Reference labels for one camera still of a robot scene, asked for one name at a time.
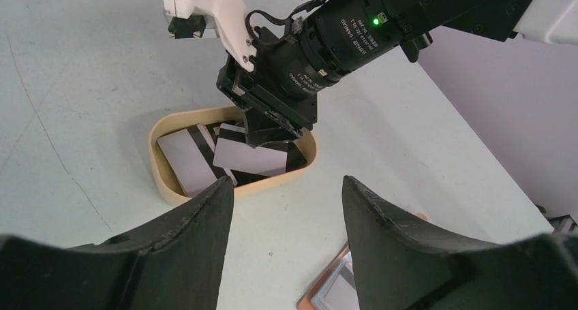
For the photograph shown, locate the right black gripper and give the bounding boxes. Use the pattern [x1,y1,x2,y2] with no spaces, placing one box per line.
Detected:
[217,0,432,147]

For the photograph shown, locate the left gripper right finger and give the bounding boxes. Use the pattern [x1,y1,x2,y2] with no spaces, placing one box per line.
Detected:
[341,176,577,309]

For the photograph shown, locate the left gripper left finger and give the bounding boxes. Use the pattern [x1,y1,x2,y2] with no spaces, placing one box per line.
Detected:
[1,178,234,309]

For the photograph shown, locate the white striped card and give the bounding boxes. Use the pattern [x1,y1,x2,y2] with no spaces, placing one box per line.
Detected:
[213,123,307,177]
[157,124,238,198]

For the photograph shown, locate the brown leather card holder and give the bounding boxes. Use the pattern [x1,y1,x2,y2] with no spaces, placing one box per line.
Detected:
[296,245,359,309]

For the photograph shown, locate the beige oval card tray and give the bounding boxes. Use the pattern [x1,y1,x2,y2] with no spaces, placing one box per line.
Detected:
[148,106,318,206]

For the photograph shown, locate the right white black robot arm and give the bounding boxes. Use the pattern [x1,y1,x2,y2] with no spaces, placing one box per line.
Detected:
[216,0,577,146]

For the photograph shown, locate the white striped card in tray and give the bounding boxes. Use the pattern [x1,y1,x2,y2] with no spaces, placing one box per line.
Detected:
[157,124,238,198]

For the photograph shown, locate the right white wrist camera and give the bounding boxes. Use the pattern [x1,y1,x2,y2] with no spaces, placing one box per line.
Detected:
[163,0,256,72]

